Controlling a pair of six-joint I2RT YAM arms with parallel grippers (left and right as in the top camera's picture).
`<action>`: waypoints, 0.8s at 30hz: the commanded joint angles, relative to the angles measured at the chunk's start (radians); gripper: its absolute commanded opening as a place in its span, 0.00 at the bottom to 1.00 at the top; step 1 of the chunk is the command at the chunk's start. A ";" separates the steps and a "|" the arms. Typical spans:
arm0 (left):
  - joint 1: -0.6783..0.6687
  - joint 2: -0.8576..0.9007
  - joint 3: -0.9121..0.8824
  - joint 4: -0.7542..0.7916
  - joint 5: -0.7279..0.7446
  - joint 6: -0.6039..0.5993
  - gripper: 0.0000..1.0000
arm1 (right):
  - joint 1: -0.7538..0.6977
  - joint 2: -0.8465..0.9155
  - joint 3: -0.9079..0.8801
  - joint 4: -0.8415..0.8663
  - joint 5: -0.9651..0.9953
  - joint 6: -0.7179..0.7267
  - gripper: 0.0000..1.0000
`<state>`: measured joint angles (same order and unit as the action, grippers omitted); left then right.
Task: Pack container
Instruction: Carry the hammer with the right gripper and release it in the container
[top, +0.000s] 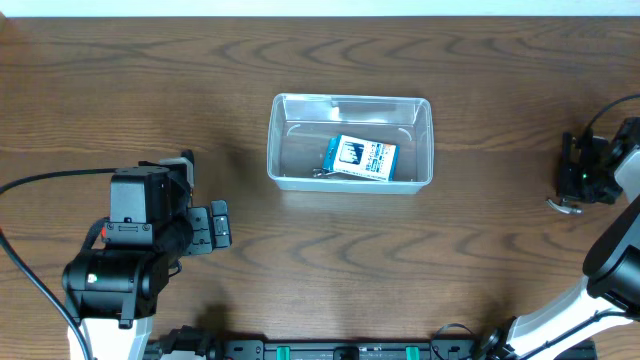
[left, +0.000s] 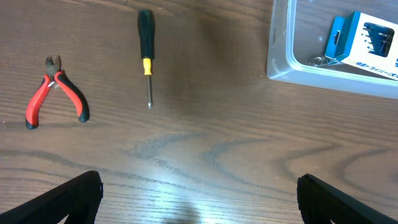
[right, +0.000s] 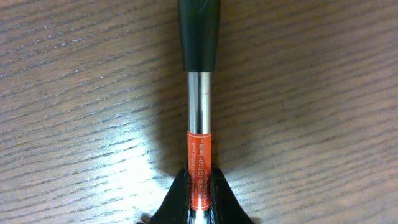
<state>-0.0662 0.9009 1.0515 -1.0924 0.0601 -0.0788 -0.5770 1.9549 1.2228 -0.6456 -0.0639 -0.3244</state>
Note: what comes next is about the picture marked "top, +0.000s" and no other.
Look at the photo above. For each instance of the small claw hammer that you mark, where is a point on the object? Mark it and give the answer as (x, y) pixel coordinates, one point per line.
(563, 207)

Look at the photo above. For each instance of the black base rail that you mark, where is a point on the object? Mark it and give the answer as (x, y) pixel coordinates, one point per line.
(370, 350)

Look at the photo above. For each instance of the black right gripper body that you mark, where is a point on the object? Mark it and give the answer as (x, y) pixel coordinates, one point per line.
(570, 175)

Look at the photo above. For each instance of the white and teal box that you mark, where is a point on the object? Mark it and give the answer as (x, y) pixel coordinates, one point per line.
(361, 158)

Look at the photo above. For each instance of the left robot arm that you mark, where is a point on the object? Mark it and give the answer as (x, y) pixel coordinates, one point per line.
(112, 285)

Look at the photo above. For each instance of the silver combination wrench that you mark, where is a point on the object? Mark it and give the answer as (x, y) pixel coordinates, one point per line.
(324, 173)

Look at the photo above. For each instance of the clear plastic container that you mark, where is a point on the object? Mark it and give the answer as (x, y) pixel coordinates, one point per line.
(301, 126)

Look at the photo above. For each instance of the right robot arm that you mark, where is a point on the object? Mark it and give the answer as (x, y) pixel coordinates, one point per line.
(607, 295)

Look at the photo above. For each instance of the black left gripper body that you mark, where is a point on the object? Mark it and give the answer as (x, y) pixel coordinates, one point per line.
(201, 231)

